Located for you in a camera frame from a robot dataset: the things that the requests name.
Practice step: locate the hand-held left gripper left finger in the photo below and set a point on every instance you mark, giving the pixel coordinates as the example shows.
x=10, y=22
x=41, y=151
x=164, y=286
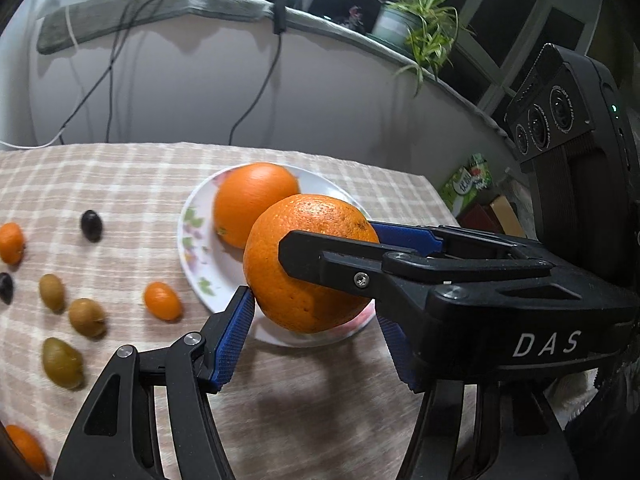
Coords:
x=232, y=340

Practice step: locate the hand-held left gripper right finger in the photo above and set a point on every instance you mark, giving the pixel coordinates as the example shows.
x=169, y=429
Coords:
x=405, y=370

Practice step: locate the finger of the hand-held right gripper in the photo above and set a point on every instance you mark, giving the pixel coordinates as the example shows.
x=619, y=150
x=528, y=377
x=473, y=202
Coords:
x=330, y=260
x=405, y=237

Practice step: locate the rough-skinned large orange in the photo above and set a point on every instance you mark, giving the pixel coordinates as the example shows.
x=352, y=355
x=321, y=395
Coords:
x=300, y=220

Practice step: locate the white floral plate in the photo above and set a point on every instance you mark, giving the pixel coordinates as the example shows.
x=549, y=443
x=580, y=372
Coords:
x=200, y=260

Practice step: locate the green olive fruit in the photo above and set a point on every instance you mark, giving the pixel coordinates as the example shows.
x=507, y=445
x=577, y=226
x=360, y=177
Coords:
x=52, y=292
x=62, y=362
x=86, y=317

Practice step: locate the kumquat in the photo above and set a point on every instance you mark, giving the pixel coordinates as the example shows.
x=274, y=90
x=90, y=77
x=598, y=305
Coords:
x=162, y=301
x=11, y=244
x=27, y=447

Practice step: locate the brown book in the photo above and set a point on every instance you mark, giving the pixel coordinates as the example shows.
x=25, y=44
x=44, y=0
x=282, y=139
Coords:
x=502, y=210

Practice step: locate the dark red book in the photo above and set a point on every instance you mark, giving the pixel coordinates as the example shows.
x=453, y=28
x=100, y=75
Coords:
x=475, y=217

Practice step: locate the green printed box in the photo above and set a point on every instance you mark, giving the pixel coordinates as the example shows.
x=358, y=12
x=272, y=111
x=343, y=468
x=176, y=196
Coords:
x=465, y=185

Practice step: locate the smooth large orange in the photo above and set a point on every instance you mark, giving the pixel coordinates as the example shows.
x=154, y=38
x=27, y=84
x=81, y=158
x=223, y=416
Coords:
x=250, y=195

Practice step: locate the beige checked tablecloth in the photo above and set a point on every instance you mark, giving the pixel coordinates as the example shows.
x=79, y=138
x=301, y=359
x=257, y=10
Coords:
x=125, y=185

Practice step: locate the potted spider plant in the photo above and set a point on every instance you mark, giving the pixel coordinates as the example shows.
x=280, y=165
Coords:
x=425, y=20

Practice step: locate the small pink flower plant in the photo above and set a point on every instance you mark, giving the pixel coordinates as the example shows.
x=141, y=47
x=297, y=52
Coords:
x=354, y=14

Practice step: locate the grey stone windowsill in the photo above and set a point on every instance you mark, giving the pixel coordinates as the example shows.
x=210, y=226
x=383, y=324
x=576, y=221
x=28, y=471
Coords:
x=210, y=5

